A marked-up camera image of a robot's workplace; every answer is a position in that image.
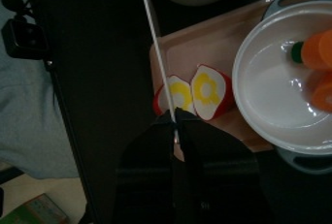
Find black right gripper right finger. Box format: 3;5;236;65
176;107;272;224

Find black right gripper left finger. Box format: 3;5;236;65
112;110;179;224

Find red toy apple half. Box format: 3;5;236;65
152;74;196;116
189;63;236;121

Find green cardboard box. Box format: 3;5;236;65
0;192;70;224

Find grey cloth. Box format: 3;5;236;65
0;0;81;180

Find orange toy carrot piece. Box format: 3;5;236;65
309;72;332;112

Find pink plastic tray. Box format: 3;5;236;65
147;0;332;153

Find orange carrot piece green tip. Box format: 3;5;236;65
289;28;332;71

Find black frame pole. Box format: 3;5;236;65
41;58;100;224

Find white toy pot grey handles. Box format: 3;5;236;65
230;0;332;176

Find black camera device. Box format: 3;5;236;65
0;0;49;61

